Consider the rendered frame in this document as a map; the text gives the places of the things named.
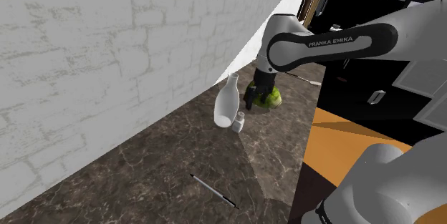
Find black cabinet with grey panels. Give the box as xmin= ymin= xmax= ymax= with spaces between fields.
xmin=315 ymin=59 xmax=447 ymax=137

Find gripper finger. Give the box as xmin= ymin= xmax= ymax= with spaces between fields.
xmin=259 ymin=90 xmax=274 ymax=104
xmin=244 ymin=87 xmax=259 ymax=111

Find small white bottle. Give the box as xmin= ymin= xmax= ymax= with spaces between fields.
xmin=231 ymin=111 xmax=246 ymax=134

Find white tall vase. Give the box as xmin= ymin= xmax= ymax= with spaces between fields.
xmin=213 ymin=72 xmax=241 ymax=129

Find slim dark utensil pale tip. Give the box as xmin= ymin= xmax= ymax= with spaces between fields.
xmin=284 ymin=71 xmax=322 ymax=87

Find wooden door with grey handle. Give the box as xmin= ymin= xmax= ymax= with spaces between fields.
xmin=297 ymin=0 xmax=333 ymax=29

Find black and white pen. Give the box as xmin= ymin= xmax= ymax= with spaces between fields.
xmin=189 ymin=173 xmax=241 ymax=210

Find green lettuce head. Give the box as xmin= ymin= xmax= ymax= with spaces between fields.
xmin=248 ymin=80 xmax=283 ymax=110

